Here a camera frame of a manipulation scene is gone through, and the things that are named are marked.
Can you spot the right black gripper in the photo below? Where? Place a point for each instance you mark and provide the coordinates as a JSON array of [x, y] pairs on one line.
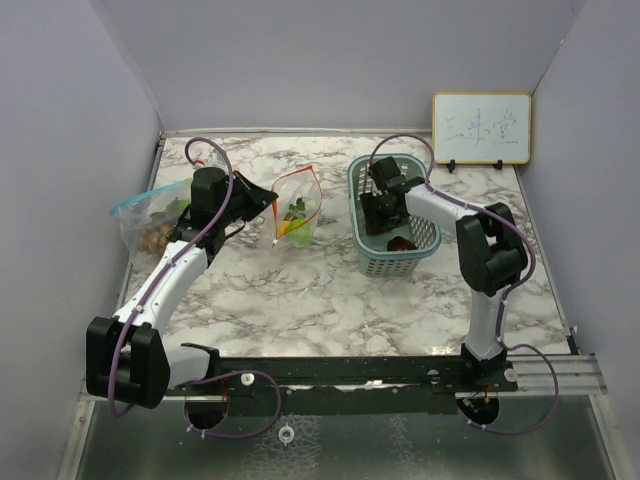
[[369, 201]]

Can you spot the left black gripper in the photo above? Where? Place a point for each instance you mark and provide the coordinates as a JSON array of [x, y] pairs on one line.
[[264, 195]]

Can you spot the clear orange-zipper bag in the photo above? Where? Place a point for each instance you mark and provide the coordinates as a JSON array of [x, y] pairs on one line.
[[304, 183]]

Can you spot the dark red apple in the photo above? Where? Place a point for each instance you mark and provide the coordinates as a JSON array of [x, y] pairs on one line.
[[399, 244]]

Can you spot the green round fruit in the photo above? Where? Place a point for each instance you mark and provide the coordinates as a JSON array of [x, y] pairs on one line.
[[300, 232]]

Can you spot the green ring toy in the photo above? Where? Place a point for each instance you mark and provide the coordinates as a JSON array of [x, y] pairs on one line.
[[173, 209]]

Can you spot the clear blue-zipper bag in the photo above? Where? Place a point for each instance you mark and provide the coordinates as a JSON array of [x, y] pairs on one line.
[[134, 214]]

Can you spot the brown longan bunch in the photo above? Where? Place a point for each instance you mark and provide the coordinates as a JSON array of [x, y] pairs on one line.
[[153, 239]]

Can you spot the yellow lemon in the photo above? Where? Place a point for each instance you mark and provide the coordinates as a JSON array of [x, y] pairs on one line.
[[283, 228]]

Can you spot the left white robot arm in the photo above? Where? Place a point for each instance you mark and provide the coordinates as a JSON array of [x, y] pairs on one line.
[[126, 360]]

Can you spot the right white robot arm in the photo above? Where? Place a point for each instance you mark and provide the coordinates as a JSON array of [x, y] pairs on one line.
[[494, 256]]

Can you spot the light blue plastic basket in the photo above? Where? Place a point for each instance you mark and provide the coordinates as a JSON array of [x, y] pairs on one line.
[[374, 258]]

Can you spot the white board wooden frame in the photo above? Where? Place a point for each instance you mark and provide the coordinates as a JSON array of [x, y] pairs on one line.
[[482, 128]]

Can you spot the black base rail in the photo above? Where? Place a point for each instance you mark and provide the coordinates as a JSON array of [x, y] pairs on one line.
[[326, 401]]

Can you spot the aluminium frame rail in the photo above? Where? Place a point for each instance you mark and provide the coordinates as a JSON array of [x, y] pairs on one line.
[[527, 374]]

